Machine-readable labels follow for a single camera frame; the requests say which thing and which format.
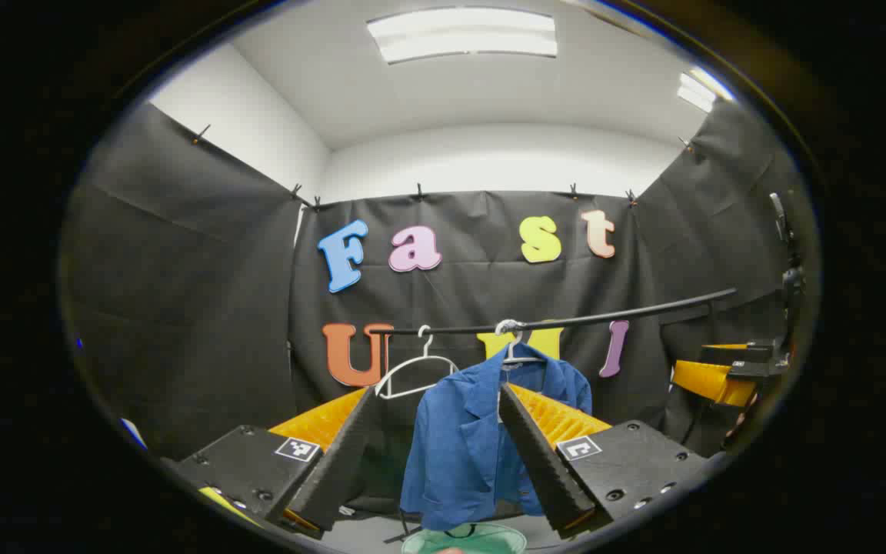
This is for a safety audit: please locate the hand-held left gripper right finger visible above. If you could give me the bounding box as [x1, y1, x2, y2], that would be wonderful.
[498, 383, 709, 539]

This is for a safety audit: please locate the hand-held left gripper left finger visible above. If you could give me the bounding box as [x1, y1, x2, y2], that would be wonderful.
[174, 387, 376, 533]

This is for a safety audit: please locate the blue jacket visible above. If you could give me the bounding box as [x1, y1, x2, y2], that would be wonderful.
[399, 355, 594, 532]

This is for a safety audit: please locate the green mesh laundry hamper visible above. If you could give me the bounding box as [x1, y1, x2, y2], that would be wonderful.
[401, 522, 528, 554]

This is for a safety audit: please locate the white clothes hanger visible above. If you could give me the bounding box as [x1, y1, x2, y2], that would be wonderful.
[374, 325, 461, 401]
[501, 331, 548, 369]

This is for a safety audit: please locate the black clothes rack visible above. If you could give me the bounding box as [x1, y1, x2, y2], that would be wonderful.
[370, 289, 738, 544]

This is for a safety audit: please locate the small ceiling light panel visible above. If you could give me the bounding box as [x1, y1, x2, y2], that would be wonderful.
[676, 68, 734, 114]

